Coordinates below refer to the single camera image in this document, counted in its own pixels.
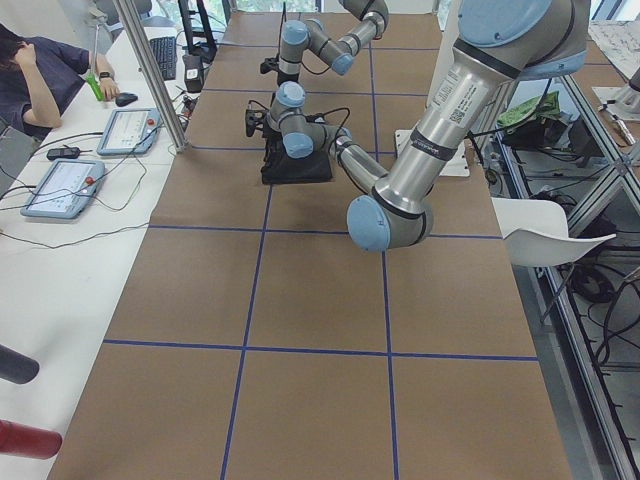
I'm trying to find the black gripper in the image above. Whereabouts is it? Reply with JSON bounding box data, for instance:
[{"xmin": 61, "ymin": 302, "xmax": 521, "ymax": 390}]
[
  {"xmin": 245, "ymin": 102, "xmax": 281, "ymax": 160},
  {"xmin": 260, "ymin": 56, "xmax": 301, "ymax": 86}
]

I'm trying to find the black keyboard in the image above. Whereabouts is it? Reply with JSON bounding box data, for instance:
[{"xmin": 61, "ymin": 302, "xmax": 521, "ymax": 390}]
[{"xmin": 149, "ymin": 36, "xmax": 177, "ymax": 80}]

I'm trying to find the black computer mouse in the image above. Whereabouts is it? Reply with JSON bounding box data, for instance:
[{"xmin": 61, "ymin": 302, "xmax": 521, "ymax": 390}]
[{"xmin": 115, "ymin": 92, "xmax": 138, "ymax": 107}]

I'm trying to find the near teach pendant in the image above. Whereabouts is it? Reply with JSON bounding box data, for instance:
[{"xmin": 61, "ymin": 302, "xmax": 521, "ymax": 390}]
[{"xmin": 20, "ymin": 159, "xmax": 106, "ymax": 220}]

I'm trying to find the white plastic chair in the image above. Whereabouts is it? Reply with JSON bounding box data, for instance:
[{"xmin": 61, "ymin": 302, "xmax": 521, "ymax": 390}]
[{"xmin": 492, "ymin": 197, "xmax": 616, "ymax": 267}]

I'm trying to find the aluminium frame post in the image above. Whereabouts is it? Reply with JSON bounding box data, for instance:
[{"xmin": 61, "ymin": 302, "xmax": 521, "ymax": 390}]
[{"xmin": 113, "ymin": 0, "xmax": 188, "ymax": 153}]

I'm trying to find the red water bottle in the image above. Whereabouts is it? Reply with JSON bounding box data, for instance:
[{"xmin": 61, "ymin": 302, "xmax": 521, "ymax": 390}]
[{"xmin": 1, "ymin": 420, "xmax": 63, "ymax": 459}]

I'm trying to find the black water bottle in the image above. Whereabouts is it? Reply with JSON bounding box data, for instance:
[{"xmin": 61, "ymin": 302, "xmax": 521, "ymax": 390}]
[{"xmin": 0, "ymin": 345, "xmax": 40, "ymax": 385}]

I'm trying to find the black printed t-shirt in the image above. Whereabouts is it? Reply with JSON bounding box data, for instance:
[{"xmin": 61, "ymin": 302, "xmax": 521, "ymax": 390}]
[{"xmin": 261, "ymin": 112, "xmax": 333, "ymax": 185}]

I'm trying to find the green cloth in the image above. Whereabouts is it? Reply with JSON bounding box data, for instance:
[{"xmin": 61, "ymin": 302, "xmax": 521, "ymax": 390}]
[{"xmin": 497, "ymin": 91, "xmax": 567, "ymax": 127}]

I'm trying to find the seated person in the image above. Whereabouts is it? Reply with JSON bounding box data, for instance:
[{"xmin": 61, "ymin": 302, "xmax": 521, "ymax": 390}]
[{"xmin": 1, "ymin": 27, "xmax": 120, "ymax": 140}]

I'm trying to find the teach pendant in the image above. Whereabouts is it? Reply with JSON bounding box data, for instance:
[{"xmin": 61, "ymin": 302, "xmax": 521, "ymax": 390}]
[
  {"xmin": 96, "ymin": 108, "xmax": 161, "ymax": 156},
  {"xmin": 20, "ymin": 159, "xmax": 106, "ymax": 220}
]

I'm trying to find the far teach pendant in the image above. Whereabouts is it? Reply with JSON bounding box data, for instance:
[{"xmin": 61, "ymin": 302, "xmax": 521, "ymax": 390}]
[{"xmin": 96, "ymin": 108, "xmax": 161, "ymax": 156}]

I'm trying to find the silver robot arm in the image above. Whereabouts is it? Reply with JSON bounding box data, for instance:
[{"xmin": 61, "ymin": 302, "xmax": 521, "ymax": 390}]
[
  {"xmin": 245, "ymin": 1, "xmax": 590, "ymax": 252},
  {"xmin": 260, "ymin": 0, "xmax": 389, "ymax": 85}
]

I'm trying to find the black handheld device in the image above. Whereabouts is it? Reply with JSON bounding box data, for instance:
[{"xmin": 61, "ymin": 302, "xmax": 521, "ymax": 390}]
[{"xmin": 46, "ymin": 147, "xmax": 81, "ymax": 161}]

